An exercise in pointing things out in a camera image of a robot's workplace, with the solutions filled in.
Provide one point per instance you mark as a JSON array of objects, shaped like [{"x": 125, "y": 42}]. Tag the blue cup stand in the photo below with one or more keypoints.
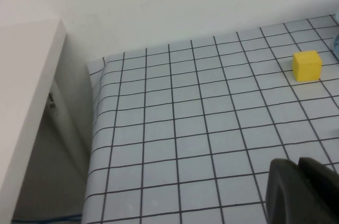
[{"x": 337, "y": 49}]

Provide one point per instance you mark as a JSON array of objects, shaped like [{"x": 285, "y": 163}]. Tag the yellow foam cube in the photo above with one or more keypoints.
[{"x": 307, "y": 66}]

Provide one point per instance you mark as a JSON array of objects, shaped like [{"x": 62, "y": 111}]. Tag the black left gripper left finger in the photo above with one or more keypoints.
[{"x": 286, "y": 197}]

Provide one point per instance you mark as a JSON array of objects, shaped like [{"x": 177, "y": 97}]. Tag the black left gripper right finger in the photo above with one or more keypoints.
[{"x": 325, "y": 197}]

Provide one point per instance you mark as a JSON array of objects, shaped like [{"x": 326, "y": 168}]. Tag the white cabinet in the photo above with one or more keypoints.
[{"x": 26, "y": 75}]

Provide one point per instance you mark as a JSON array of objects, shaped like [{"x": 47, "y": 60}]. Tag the grid pattern tablecloth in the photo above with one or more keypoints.
[{"x": 198, "y": 128}]

